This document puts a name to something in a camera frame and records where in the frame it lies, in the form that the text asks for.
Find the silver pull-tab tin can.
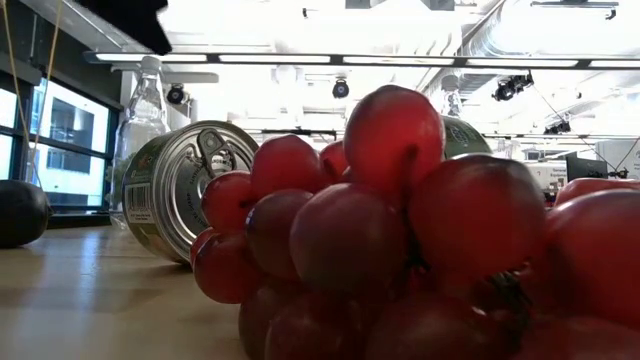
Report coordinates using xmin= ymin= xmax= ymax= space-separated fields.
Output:
xmin=121 ymin=119 xmax=260 ymax=265

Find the dark avocado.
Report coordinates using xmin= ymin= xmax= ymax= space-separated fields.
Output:
xmin=0 ymin=179 xmax=54 ymax=250

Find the red grape bunch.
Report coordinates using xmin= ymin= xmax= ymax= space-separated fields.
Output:
xmin=188 ymin=83 xmax=640 ymax=360

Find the dark green label can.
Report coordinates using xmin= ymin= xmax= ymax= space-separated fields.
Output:
xmin=442 ymin=115 xmax=494 ymax=160

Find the black overhead rig crossbar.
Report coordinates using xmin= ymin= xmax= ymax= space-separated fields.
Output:
xmin=84 ymin=49 xmax=640 ymax=71

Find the black track light cluster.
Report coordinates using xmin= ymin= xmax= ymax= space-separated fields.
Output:
xmin=491 ymin=72 xmax=535 ymax=103
xmin=543 ymin=119 xmax=572 ymax=135

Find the black computer monitor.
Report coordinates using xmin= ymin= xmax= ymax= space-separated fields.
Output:
xmin=566 ymin=152 xmax=609 ymax=182

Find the dark window frame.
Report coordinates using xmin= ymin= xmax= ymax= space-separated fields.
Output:
xmin=0 ymin=64 xmax=121 ymax=229

